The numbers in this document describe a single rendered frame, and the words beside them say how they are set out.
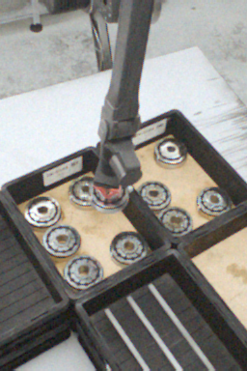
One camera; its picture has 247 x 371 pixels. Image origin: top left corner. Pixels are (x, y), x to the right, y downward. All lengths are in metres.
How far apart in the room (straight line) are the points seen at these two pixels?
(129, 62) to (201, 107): 1.00
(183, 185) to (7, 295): 0.61
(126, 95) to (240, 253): 0.63
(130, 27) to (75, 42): 2.38
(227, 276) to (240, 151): 0.59
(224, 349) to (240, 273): 0.22
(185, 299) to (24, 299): 0.42
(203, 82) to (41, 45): 1.46
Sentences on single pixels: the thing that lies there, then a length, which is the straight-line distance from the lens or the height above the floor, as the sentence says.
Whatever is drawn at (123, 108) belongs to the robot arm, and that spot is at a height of 1.31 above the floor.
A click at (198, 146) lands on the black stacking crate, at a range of 1.64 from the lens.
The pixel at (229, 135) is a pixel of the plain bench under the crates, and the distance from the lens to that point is 1.97.
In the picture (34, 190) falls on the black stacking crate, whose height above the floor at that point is 0.86.
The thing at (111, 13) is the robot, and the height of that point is 1.13.
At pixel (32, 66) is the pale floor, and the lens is 3.24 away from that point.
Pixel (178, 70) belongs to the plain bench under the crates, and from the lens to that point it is 2.18.
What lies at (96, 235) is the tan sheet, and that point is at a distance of 1.50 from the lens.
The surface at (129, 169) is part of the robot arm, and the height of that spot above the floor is 1.20.
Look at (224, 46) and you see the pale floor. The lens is 3.49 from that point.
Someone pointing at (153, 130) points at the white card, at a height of 0.89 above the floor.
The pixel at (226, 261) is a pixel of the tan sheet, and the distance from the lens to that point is 1.50.
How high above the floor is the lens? 2.10
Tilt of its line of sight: 56 degrees down
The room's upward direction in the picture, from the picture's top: 7 degrees clockwise
